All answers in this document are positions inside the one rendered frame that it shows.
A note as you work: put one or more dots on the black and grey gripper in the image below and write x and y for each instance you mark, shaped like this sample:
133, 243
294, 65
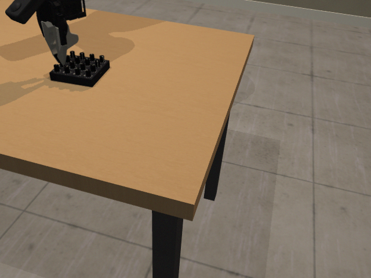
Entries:
52, 16

